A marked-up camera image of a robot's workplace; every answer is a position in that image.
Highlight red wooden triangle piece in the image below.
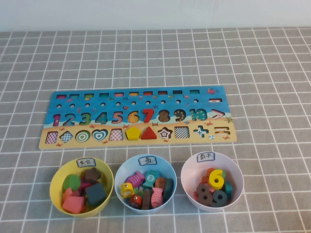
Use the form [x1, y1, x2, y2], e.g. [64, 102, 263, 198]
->
[140, 126, 157, 140]

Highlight yellow wooden pentagon piece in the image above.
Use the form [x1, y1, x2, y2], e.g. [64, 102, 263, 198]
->
[125, 126, 141, 141]

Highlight colourful wooden puzzle board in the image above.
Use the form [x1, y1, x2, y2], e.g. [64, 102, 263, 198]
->
[38, 84, 238, 150]

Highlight light blue plastic bowl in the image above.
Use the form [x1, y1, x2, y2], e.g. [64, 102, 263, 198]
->
[114, 154, 177, 214]

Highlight pink plastic bowl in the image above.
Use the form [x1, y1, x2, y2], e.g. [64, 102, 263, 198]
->
[180, 152, 244, 213]

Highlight brown wooden star piece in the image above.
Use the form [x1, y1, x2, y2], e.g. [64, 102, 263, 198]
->
[84, 167, 102, 184]

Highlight dark blue wooden square piece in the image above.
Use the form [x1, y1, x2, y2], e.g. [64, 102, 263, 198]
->
[85, 182, 107, 207]

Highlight magenta wooden shape piece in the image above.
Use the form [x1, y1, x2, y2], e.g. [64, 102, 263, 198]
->
[80, 178, 92, 195]

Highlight teal wooden number piece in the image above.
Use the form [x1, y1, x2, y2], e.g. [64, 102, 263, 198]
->
[223, 181, 234, 200]

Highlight green round wooden piece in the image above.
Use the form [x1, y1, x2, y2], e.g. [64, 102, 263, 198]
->
[62, 174, 82, 192]

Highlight pink wooden shape piece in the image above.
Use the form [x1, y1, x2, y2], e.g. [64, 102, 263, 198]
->
[62, 188, 81, 202]

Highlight salmon wooden block piece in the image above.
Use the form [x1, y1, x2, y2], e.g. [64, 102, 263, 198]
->
[62, 196, 86, 214]

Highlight yellow plastic bowl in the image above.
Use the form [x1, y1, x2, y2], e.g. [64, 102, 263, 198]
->
[49, 157, 115, 217]

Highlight red wooden number seven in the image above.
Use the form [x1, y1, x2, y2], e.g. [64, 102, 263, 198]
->
[142, 108, 155, 123]

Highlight teal wooden fish with number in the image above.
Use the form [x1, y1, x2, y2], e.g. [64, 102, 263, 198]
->
[142, 169, 162, 189]

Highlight orange brown wooden fish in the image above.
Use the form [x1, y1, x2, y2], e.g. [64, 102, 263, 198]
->
[155, 177, 167, 192]

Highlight pink striped wooden fish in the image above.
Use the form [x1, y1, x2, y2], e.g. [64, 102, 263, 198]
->
[125, 171, 146, 188]

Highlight dark teal wooden fish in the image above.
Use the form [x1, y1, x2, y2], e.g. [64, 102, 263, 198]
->
[162, 179, 175, 201]

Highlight yellow wooden fish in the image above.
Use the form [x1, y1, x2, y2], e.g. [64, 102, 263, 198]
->
[121, 182, 135, 199]

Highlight yellow wooden number six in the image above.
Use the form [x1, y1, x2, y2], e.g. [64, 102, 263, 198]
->
[208, 169, 224, 190]

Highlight red wooden fish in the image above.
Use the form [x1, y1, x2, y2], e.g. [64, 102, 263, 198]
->
[130, 194, 143, 209]

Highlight brown wooden number eight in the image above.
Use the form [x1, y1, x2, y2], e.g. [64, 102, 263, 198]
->
[196, 183, 214, 206]

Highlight dark grey wooden number nine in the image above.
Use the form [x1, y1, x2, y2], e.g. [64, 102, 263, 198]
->
[210, 189, 228, 208]

